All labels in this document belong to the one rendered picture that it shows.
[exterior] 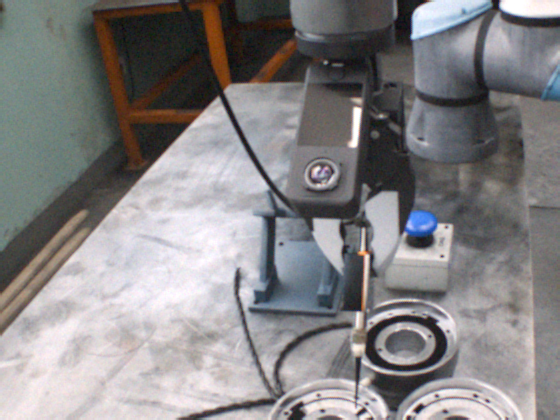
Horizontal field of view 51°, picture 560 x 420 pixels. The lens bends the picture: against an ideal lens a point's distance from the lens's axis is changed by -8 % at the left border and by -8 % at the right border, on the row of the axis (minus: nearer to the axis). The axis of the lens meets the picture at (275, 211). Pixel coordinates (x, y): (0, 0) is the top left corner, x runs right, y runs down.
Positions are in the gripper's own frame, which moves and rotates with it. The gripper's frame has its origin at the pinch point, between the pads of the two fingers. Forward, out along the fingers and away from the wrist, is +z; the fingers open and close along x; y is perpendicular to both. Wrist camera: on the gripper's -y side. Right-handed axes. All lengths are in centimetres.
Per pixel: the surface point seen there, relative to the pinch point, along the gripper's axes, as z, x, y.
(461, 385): 9.7, -9.3, -3.7
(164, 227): 13.3, 31.5, 23.6
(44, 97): 42, 150, 151
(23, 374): 13.2, 36.8, -6.0
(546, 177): 93, -44, 181
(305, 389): 9.5, 4.3, -5.8
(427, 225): 5.8, -4.9, 15.3
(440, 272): 10.3, -6.5, 12.9
